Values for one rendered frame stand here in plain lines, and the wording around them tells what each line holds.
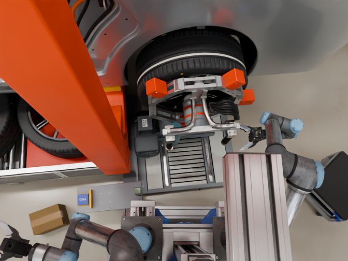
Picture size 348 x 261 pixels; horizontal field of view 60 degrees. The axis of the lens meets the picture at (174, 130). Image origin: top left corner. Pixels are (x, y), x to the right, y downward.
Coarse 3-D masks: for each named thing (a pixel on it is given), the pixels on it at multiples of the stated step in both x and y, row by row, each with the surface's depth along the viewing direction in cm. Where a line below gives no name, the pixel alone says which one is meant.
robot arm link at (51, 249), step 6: (48, 252) 114; (54, 252) 115; (60, 252) 115; (66, 252) 116; (72, 252) 118; (42, 258) 113; (48, 258) 113; (54, 258) 113; (60, 258) 113; (66, 258) 114; (72, 258) 115
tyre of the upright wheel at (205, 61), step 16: (176, 32) 156; (192, 32) 155; (208, 32) 157; (144, 48) 166; (160, 48) 158; (176, 48) 154; (192, 48) 152; (208, 48) 153; (224, 48) 157; (240, 48) 171; (144, 64) 164; (160, 64) 155; (176, 64) 152; (192, 64) 150; (208, 64) 150; (224, 64) 153; (240, 64) 163; (144, 80) 163; (144, 96) 176; (176, 112) 207
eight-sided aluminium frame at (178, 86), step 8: (176, 80) 154; (184, 80) 153; (192, 80) 153; (200, 80) 154; (208, 80) 155; (216, 80) 154; (224, 80) 156; (168, 88) 159; (176, 88) 153; (184, 88) 152; (192, 88) 152; (200, 88) 153; (208, 88) 154; (216, 88) 154; (224, 88) 156; (240, 88) 168; (168, 96) 159; (232, 96) 179; (240, 96) 169; (152, 104) 166; (152, 112) 179; (160, 112) 192; (168, 112) 195; (216, 112) 195; (168, 120) 196; (176, 120) 199
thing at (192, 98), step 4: (192, 92) 155; (196, 92) 156; (192, 96) 161; (192, 100) 162; (192, 104) 161; (192, 108) 161; (192, 112) 160; (192, 116) 159; (192, 120) 158; (188, 124) 158; (192, 124) 158; (168, 128) 157; (172, 128) 156; (176, 128) 156; (180, 128) 157; (184, 128) 157; (188, 128) 157; (168, 132) 157; (172, 132) 157; (176, 132) 157
